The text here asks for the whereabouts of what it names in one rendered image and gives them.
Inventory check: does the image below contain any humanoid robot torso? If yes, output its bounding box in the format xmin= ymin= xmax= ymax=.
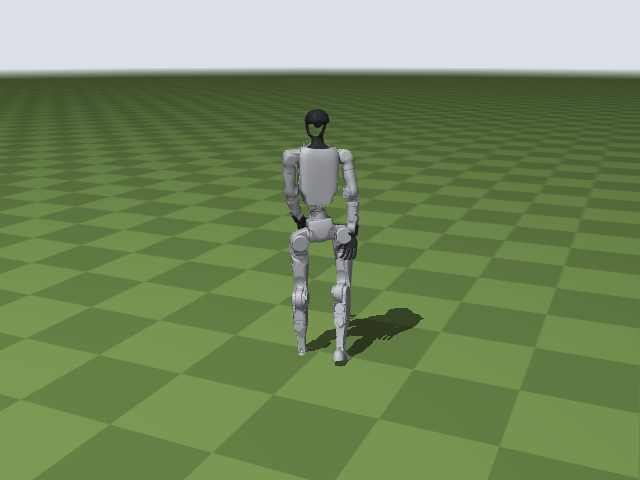
xmin=296 ymin=142 xmax=339 ymax=243

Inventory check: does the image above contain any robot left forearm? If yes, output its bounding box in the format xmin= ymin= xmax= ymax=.
xmin=285 ymin=195 xmax=303 ymax=221

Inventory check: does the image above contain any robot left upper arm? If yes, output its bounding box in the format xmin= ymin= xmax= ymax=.
xmin=282 ymin=149 xmax=300 ymax=198

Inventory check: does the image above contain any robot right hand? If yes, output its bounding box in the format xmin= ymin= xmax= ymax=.
xmin=337 ymin=224 xmax=358 ymax=260

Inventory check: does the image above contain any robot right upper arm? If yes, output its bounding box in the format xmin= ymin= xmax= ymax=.
xmin=337 ymin=149 xmax=358 ymax=199

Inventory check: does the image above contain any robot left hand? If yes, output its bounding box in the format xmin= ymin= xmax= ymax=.
xmin=292 ymin=214 xmax=308 ymax=230

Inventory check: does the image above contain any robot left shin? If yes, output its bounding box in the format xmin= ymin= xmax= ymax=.
xmin=292 ymin=291 xmax=308 ymax=353

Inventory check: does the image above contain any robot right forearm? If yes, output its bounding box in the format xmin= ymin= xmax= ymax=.
xmin=346 ymin=193 xmax=360 ymax=233

